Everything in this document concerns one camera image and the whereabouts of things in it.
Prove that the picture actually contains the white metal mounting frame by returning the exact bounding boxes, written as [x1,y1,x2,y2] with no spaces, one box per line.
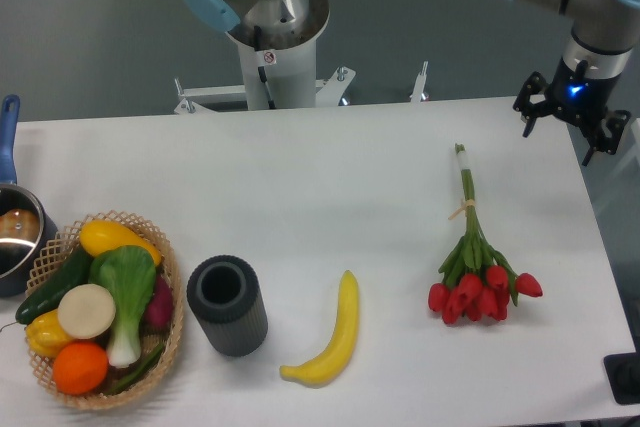
[173,60,430,115]

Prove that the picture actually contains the orange fruit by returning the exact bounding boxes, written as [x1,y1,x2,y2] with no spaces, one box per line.
[53,341,109,395]

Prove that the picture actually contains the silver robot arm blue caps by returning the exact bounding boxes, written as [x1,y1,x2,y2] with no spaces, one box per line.
[513,0,639,165]

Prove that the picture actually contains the red tulip bouquet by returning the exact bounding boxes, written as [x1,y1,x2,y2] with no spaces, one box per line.
[427,144,543,325]

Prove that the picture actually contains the purple red onion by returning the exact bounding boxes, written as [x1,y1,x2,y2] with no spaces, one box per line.
[144,276,173,329]

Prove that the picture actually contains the dark grey ribbed vase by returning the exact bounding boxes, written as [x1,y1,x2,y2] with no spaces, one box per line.
[187,255,268,357]

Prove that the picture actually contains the woven wicker basket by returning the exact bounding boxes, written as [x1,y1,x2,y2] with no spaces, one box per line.
[26,210,184,411]

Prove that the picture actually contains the yellow squash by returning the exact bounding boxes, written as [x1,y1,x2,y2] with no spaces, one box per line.
[79,220,162,267]

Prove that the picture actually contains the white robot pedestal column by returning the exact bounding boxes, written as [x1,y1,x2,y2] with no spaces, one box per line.
[178,0,331,111]

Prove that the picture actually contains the white round radish slice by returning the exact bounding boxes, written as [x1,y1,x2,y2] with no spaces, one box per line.
[57,284,116,340]

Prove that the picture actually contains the green chili pepper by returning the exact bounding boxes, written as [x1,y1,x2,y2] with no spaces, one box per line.
[104,343,165,396]

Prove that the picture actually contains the blue saucepan with handle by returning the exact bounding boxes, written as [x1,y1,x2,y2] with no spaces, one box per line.
[1,94,57,298]

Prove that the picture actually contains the green cucumber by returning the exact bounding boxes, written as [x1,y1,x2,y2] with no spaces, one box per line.
[15,246,93,325]

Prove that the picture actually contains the black device at table edge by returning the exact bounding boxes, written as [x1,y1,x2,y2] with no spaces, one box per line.
[603,352,639,405]

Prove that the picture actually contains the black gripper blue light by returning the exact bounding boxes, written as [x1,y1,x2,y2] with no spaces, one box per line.
[512,36,631,166]

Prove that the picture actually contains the yellow bell pepper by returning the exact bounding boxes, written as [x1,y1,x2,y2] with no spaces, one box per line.
[25,309,75,358]

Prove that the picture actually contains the green bok choy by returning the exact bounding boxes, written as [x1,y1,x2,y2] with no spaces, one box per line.
[89,245,156,369]

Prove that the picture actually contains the yellow banana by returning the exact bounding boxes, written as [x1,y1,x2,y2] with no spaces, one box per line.
[279,270,360,388]

